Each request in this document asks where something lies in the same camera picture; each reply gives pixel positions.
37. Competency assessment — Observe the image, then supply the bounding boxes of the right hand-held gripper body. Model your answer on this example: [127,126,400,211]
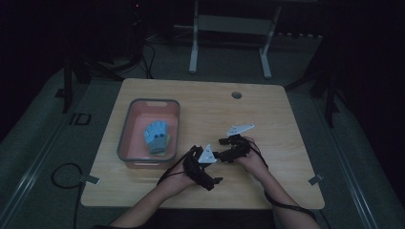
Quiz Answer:
[224,123,256,162]

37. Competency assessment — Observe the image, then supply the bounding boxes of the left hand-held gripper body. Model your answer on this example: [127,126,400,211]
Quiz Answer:
[181,144,222,192]

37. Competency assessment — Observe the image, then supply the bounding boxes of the green knit glove face print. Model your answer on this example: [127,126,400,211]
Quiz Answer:
[156,134,173,157]

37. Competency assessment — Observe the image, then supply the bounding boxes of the blue glove dotted grey cuff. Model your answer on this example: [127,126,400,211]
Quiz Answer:
[143,120,170,156]

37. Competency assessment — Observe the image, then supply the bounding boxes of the pink plastic basin grey rim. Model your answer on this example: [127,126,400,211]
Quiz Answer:
[116,98,181,170]

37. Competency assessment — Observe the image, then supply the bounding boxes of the person's right hand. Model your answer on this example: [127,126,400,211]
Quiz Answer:
[234,135,269,180]

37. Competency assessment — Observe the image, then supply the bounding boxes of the person's left hand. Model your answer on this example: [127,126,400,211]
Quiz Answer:
[160,170,198,196]

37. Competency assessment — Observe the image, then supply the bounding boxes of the person's dark clothing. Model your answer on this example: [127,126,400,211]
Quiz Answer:
[92,208,277,229]

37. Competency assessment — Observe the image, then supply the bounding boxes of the grey metal table clamp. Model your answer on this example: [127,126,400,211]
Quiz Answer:
[78,174,101,186]
[308,173,326,186]

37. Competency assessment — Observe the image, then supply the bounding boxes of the black metal stand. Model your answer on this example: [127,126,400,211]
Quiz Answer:
[284,30,350,129]

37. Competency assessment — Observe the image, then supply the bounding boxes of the black tripod stand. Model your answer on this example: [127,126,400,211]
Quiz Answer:
[54,37,145,115]

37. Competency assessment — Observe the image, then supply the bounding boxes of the left hand-held gripper black cable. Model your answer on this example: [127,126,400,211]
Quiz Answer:
[157,152,193,187]

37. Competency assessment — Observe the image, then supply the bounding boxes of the hand-held gripper black cable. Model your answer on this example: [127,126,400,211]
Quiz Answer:
[157,152,193,187]
[247,138,332,229]

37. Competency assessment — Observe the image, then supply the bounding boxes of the right hand-held gripper black cable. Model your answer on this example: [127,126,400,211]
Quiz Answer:
[247,138,332,229]

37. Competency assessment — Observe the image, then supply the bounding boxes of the white metal desk frame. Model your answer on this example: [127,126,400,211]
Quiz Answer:
[187,0,283,80]

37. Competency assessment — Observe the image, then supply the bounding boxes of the black looped floor cable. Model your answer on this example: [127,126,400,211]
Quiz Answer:
[51,162,86,229]

